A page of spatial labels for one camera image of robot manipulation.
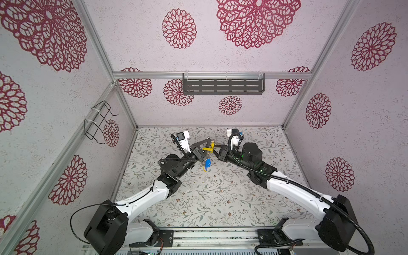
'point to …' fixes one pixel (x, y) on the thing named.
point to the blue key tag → (207, 163)
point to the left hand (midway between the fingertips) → (211, 142)
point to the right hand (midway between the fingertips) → (209, 144)
